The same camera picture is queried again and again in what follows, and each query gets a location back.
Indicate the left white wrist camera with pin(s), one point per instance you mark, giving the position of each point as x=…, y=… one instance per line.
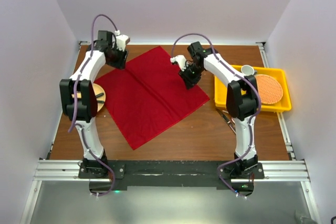
x=121, y=40

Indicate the orange woven coaster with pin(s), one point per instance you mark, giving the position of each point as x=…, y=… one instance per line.
x=269, y=89

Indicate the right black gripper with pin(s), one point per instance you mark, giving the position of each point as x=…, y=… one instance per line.
x=188, y=82

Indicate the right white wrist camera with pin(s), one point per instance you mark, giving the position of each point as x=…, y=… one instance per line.
x=179, y=60

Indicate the yellow plastic tray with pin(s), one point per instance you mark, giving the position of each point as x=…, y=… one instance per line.
x=284, y=104

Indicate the round wooden plate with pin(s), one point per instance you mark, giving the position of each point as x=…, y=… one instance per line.
x=98, y=89

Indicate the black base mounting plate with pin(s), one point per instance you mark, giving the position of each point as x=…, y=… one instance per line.
x=120, y=175

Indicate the white cup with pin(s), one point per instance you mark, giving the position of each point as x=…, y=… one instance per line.
x=248, y=70

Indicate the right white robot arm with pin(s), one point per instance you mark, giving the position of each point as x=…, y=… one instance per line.
x=242, y=98

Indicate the silver fork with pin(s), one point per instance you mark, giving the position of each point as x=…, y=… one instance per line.
x=228, y=118

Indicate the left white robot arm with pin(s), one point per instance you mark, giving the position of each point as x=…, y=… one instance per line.
x=78, y=99

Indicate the silver knife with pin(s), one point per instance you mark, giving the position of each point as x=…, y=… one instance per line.
x=232, y=127

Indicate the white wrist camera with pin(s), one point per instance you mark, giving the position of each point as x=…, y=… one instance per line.
x=121, y=40
x=179, y=60

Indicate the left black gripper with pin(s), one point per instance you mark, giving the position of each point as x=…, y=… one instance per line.
x=121, y=64

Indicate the red cloth napkin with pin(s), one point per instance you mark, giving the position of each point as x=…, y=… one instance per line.
x=148, y=96

